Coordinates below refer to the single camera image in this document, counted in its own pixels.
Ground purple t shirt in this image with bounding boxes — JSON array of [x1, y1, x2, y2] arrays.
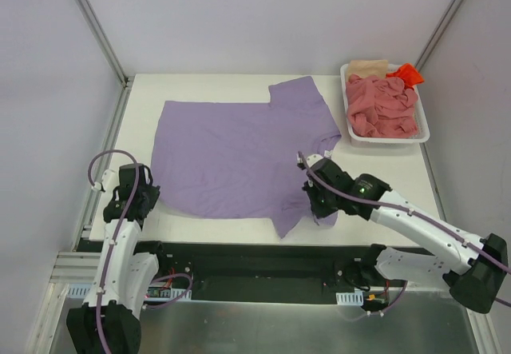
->
[[151, 76, 341, 237]]

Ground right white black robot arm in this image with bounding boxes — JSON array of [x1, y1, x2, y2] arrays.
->
[[297, 153, 510, 314]]

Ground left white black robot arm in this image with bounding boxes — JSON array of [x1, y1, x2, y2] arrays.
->
[[66, 164, 169, 353]]

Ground pink t shirt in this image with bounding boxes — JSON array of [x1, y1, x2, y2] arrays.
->
[[346, 74, 418, 138]]

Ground white plastic basket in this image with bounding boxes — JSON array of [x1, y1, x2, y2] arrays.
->
[[339, 63, 430, 149]]

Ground beige t shirt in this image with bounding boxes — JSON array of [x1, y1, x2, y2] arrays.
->
[[346, 59, 389, 78]]

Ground orange t shirt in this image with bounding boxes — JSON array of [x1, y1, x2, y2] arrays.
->
[[386, 63, 425, 89]]

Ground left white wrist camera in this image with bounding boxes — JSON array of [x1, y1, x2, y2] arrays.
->
[[92, 169, 119, 193]]

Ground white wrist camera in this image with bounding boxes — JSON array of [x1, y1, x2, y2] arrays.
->
[[92, 169, 119, 193], [297, 153, 324, 170]]

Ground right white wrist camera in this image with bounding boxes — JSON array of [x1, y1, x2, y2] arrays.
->
[[297, 153, 324, 170]]

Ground front aluminium frame rail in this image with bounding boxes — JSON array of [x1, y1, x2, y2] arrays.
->
[[50, 250, 484, 291]]

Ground right white cable duct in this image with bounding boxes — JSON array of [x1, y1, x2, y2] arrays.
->
[[335, 289, 388, 307]]

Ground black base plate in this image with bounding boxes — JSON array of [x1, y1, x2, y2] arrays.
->
[[160, 242, 388, 304]]

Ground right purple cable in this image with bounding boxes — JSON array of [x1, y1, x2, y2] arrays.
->
[[297, 150, 511, 322]]

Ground left aluminium frame post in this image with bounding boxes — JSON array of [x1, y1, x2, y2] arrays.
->
[[75, 0, 129, 87]]

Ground aluminium frame post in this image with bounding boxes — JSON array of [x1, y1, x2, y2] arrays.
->
[[414, 0, 465, 72], [75, 0, 129, 87]]

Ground right aluminium frame post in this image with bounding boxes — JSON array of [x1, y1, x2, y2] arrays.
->
[[414, 0, 465, 72]]

